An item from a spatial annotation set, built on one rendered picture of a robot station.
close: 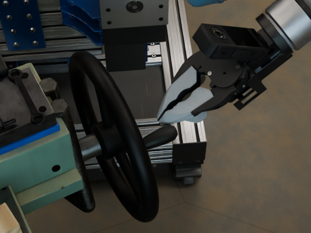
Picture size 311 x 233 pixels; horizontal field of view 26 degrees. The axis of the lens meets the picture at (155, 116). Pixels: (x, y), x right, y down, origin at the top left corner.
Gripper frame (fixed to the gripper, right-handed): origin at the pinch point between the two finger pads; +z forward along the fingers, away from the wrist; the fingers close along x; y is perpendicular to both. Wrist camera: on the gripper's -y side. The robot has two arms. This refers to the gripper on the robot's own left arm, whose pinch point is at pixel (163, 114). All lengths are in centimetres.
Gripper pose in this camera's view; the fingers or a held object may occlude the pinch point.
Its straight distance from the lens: 97.4
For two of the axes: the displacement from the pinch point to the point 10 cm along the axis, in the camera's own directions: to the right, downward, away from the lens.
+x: -4.6, -7.3, 5.0
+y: 4.4, 3.0, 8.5
